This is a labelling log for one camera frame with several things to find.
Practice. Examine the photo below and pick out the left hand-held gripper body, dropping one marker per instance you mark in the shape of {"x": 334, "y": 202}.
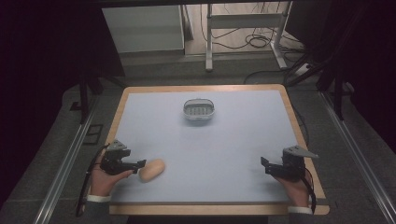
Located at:
{"x": 114, "y": 157}

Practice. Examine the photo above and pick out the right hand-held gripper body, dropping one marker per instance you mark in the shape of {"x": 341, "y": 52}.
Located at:
{"x": 292, "y": 165}

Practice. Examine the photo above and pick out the tan bread roll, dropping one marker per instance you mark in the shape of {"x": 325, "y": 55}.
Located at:
{"x": 151, "y": 170}

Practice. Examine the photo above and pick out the white slotted basket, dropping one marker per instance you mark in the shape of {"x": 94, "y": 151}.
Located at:
{"x": 198, "y": 109}

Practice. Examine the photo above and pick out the person's right hand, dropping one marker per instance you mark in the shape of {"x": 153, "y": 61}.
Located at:
{"x": 295, "y": 191}

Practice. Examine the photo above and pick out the person's left hand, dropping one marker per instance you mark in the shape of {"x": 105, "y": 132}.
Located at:
{"x": 102, "y": 182}

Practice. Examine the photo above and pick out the black floor plate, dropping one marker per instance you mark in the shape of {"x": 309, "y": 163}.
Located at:
{"x": 93, "y": 134}

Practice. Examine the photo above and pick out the pale blue table mat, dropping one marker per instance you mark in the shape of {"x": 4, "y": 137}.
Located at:
{"x": 205, "y": 146}

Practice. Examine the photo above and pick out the black tripod stand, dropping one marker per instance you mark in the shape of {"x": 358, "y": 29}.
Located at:
{"x": 88, "y": 90}
{"x": 337, "y": 84}

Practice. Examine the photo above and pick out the white power strip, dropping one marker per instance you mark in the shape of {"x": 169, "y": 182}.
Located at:
{"x": 302, "y": 69}

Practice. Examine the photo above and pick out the dark curtain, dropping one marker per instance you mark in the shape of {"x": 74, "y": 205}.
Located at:
{"x": 46, "y": 77}
{"x": 364, "y": 62}

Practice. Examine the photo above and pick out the white cabinet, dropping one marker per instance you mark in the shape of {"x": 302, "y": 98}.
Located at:
{"x": 143, "y": 29}

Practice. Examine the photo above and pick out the aluminium rail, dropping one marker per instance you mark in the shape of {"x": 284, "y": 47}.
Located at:
{"x": 358, "y": 155}
{"x": 67, "y": 168}

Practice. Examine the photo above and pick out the white metal desk frame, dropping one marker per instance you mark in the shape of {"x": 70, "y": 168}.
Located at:
{"x": 243, "y": 21}

